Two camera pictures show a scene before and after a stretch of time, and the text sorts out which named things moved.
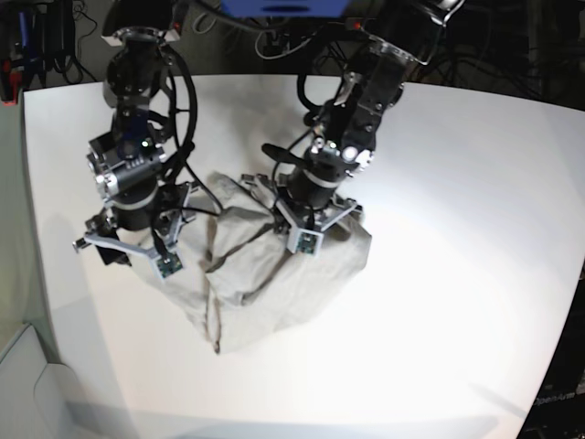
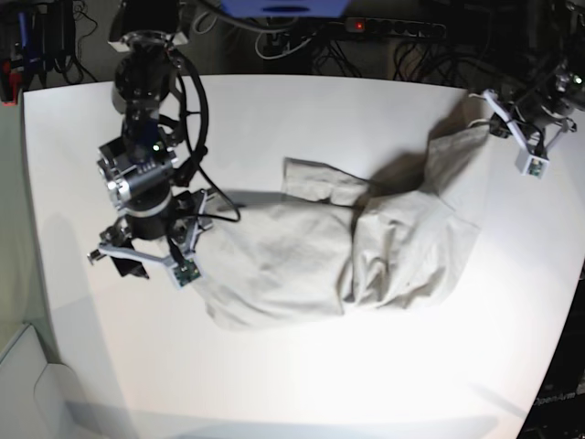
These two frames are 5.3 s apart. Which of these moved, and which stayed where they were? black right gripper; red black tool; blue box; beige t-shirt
Moved: black right gripper; beige t-shirt
Stayed: red black tool; blue box
